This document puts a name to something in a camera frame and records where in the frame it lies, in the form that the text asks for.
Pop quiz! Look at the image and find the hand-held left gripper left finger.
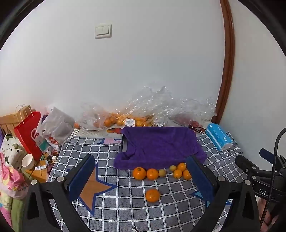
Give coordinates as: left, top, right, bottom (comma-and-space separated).
22, 153, 96, 232

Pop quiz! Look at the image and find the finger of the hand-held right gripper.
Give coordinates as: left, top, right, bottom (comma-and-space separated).
259, 149, 278, 165
235, 154, 260, 176

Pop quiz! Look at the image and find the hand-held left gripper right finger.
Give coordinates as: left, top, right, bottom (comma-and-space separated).
186, 155, 262, 232

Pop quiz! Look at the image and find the large orange mandarin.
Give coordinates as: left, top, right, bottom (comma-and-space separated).
145, 189, 161, 203
146, 168, 159, 181
133, 167, 146, 180

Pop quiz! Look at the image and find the black-rimmed tray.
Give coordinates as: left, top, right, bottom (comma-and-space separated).
121, 133, 129, 153

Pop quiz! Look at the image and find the person's right hand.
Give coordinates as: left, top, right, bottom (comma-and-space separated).
257, 196, 283, 232

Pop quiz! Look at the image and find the blue tissue pack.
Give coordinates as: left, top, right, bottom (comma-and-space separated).
205, 123, 234, 152

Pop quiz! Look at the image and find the wooden nightstand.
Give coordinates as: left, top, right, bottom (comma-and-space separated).
23, 152, 60, 184

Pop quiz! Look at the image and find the grey checked star blanket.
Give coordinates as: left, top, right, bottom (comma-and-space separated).
46, 132, 244, 232

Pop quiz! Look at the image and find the white cup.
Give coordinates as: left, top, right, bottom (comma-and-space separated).
21, 153, 35, 171

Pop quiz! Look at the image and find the purple towel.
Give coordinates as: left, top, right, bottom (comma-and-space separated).
114, 126, 207, 170

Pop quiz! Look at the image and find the fruit-printed cardboard box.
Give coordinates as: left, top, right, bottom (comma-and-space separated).
71, 126, 124, 140

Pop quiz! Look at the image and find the white printed plastic bag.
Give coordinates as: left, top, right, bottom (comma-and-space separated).
37, 107, 75, 146

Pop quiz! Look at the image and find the red paper bag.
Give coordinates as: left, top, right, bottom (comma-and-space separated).
14, 105, 44, 161

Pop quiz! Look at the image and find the pink printed cloth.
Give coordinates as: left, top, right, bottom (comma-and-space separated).
0, 154, 29, 200

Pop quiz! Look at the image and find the clear bag of cherry tomatoes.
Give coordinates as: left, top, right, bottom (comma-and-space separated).
169, 97, 217, 132

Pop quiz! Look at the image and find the clear bag of small oranges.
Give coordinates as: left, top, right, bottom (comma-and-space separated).
104, 85, 157, 127

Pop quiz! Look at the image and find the white flower-print bedding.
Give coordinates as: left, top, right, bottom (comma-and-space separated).
0, 134, 25, 170

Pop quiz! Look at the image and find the green cloth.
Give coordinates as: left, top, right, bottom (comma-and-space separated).
0, 196, 25, 230

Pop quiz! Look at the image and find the wooden slatted furniture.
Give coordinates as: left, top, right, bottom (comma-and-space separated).
0, 109, 36, 134

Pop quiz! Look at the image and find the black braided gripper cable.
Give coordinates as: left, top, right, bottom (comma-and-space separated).
262, 128, 286, 226

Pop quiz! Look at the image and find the brown wooden door frame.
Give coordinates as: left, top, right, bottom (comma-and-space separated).
214, 0, 235, 124

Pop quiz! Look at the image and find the white light switch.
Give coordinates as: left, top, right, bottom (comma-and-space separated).
94, 23, 112, 39

